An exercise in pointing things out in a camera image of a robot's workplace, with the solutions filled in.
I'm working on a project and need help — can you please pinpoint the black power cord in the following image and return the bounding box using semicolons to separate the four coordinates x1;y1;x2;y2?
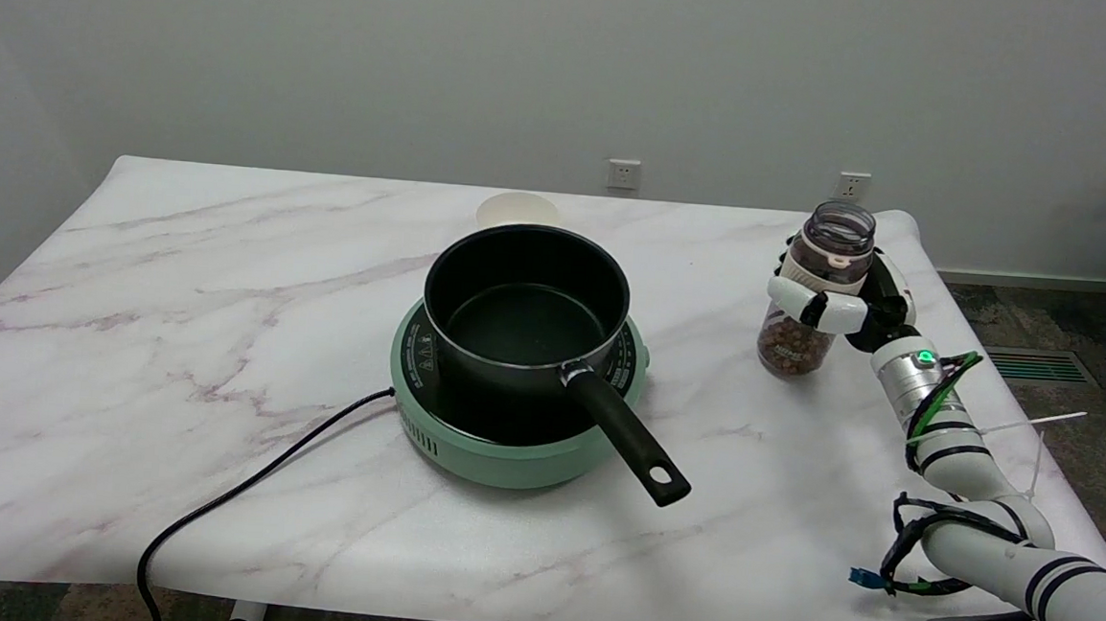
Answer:
132;372;398;621

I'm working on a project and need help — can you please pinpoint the clear bottle with brown beans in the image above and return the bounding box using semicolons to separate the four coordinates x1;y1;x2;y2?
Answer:
754;196;879;385

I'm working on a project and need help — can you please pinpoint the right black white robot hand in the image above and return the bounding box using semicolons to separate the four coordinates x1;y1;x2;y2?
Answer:
764;234;923;357

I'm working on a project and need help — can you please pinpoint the green induction cooker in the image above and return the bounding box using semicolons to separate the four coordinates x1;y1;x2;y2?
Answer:
382;296;653;497

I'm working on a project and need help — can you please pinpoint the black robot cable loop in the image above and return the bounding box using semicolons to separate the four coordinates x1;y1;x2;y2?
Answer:
849;490;1042;606

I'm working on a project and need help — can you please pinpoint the floor vent grille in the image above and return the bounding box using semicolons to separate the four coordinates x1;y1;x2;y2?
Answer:
983;347;1100;387

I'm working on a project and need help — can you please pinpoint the black saucepan with handle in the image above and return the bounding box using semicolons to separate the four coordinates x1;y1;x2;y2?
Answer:
410;218;707;509

